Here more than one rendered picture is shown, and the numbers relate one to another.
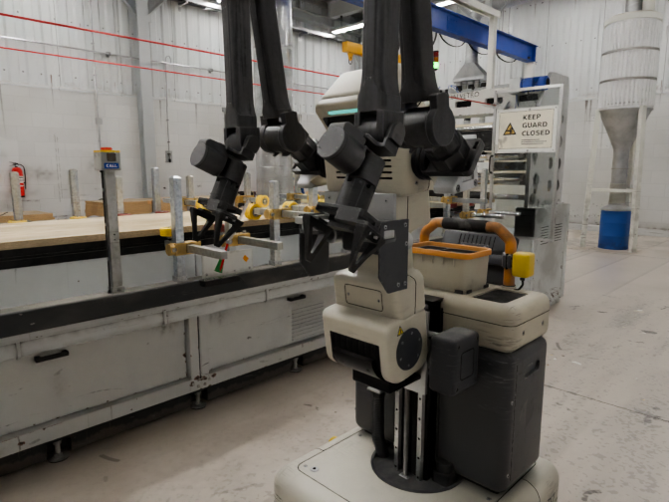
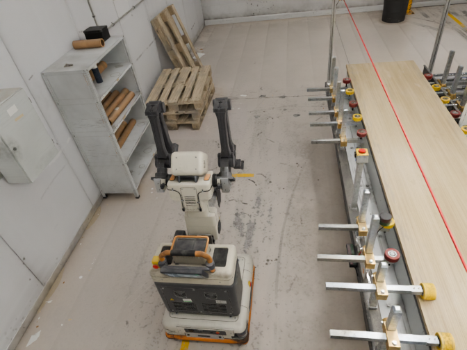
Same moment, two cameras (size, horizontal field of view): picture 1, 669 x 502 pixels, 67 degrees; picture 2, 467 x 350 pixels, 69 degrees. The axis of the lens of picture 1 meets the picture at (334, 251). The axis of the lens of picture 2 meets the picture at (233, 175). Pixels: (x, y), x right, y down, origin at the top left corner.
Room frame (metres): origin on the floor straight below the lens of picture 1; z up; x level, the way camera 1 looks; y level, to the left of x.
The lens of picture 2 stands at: (2.82, -0.77, 2.58)
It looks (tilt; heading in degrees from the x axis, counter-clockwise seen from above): 40 degrees down; 148
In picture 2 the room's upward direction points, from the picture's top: 9 degrees counter-clockwise
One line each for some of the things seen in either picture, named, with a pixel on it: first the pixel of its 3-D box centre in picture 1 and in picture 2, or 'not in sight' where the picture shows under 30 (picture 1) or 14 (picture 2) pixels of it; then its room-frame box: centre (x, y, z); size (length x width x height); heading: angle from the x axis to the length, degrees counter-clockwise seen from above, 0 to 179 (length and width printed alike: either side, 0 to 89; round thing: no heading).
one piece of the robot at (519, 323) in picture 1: (438, 358); (199, 273); (1.46, -0.32, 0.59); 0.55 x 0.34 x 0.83; 45
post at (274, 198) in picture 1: (274, 231); (376, 289); (2.39, 0.28, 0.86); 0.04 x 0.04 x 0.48; 45
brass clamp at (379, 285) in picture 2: (278, 213); (379, 285); (2.40, 0.27, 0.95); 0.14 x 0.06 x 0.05; 135
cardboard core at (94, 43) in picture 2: not in sight; (88, 44); (-0.82, 0.06, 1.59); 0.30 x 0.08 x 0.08; 45
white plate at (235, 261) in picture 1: (228, 262); (361, 258); (2.17, 0.46, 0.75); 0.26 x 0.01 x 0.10; 135
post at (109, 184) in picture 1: (111, 232); (356, 185); (1.84, 0.82, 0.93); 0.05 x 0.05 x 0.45; 45
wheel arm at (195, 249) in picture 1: (193, 249); (353, 227); (2.02, 0.57, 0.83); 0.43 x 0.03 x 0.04; 45
